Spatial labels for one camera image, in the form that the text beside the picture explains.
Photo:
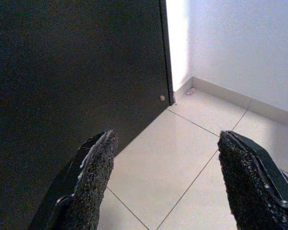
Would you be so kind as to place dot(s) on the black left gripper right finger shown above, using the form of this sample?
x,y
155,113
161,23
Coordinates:
x,y
251,187

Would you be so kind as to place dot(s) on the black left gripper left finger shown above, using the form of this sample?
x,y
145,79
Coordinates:
x,y
86,187

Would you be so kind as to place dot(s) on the small pink scrap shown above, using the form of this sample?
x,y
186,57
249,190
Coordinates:
x,y
190,91

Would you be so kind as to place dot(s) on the dark cabinet side panel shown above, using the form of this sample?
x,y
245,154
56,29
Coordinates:
x,y
74,60

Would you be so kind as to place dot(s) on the beige skirting board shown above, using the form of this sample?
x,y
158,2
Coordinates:
x,y
230,94

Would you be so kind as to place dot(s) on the silver screw cap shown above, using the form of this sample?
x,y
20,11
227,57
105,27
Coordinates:
x,y
161,97

